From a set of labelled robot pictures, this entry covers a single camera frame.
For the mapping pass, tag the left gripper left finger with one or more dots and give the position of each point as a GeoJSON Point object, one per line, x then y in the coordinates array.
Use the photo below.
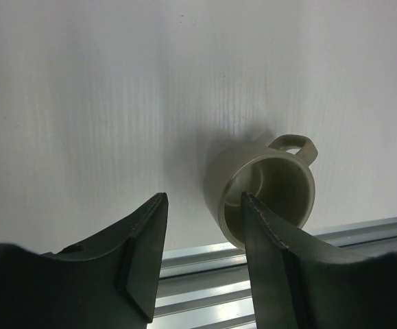
{"type": "Point", "coordinates": [109, 280]}

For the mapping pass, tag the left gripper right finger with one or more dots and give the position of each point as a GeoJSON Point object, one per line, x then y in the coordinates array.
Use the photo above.
{"type": "Point", "coordinates": [319, 287]}

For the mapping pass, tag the grey-green cup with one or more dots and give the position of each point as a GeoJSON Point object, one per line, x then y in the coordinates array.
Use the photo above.
{"type": "Point", "coordinates": [277, 174]}

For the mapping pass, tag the aluminium rail frame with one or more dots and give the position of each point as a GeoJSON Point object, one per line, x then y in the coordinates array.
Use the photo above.
{"type": "Point", "coordinates": [212, 286]}

